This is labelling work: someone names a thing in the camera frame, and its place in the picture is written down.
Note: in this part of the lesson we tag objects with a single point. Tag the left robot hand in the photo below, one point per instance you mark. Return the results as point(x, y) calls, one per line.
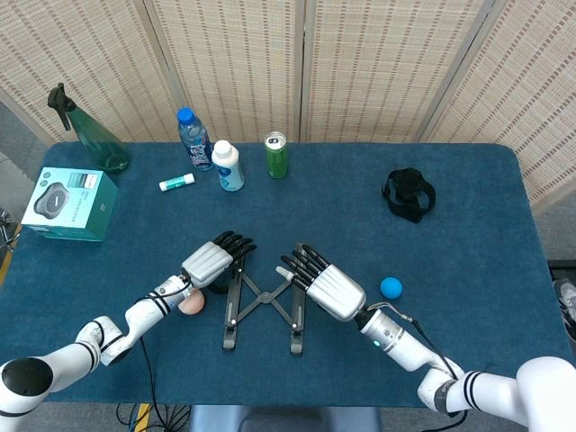
point(207, 265)

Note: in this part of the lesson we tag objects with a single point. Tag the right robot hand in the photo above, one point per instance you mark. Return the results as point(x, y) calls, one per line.
point(335, 292)

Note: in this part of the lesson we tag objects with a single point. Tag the black folding laptop stand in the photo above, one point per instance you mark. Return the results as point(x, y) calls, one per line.
point(265, 297)

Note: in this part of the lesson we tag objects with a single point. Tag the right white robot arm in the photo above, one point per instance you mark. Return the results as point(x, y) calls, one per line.
point(391, 335)

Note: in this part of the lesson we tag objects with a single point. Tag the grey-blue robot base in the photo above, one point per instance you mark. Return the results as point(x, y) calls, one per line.
point(288, 420)

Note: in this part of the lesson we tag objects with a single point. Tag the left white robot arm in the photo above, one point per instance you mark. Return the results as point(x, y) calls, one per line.
point(139, 315)

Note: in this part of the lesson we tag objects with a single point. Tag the pink ball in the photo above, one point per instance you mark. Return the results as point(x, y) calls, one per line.
point(193, 303)

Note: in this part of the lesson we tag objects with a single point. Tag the blue ball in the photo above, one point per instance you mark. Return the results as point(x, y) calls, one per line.
point(391, 288)

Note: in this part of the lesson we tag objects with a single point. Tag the blue table cloth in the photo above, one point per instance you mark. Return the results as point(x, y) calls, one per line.
point(337, 216)

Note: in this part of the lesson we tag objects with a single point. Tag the white green glue stick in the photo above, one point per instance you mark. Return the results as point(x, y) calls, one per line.
point(176, 182)

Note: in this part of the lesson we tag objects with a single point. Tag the white plastic bottle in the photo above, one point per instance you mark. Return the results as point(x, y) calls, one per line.
point(227, 168)

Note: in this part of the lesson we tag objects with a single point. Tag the blue-capped drink bottle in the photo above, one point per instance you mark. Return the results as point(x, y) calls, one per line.
point(195, 144)

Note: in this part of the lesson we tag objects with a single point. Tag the green drink can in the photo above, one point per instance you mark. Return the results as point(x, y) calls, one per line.
point(276, 159)

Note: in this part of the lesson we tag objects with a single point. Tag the teal cardboard product box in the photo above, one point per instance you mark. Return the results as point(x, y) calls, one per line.
point(67, 202)

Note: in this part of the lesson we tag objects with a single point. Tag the green glass spray bottle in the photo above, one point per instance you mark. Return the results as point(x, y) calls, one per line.
point(96, 141)

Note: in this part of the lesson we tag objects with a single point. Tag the bamboo folding screen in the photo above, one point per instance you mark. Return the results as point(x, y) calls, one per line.
point(360, 67)

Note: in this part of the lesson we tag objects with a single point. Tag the black floor object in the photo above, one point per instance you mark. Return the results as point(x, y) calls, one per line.
point(562, 264)

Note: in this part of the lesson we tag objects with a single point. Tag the grey sneaker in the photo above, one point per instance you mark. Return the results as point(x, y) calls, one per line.
point(567, 301)

